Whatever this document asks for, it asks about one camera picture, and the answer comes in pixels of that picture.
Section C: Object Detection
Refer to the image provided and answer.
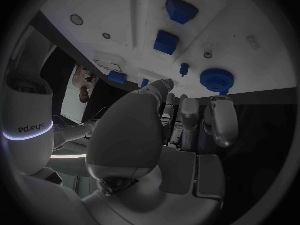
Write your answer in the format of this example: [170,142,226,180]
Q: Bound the blue square block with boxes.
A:
[153,30,180,56]

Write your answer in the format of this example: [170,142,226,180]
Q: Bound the white task board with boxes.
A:
[38,0,298,99]

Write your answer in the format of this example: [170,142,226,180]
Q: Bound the white cable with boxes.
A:
[51,106,112,128]

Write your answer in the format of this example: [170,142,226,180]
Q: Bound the small blue peg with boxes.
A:
[178,63,190,78]

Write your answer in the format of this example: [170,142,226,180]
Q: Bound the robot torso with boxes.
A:
[1,25,62,177]

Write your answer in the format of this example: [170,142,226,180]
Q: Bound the blue gear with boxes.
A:
[199,68,235,97]

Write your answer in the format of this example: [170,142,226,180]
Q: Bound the blue rounded plug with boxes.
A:
[107,70,129,85]

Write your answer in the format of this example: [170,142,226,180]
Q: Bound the person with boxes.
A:
[71,65,100,104]

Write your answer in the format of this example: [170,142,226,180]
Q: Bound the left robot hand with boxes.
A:
[81,78,240,225]

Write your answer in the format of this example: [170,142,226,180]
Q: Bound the large blue wedge block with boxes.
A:
[165,0,200,25]

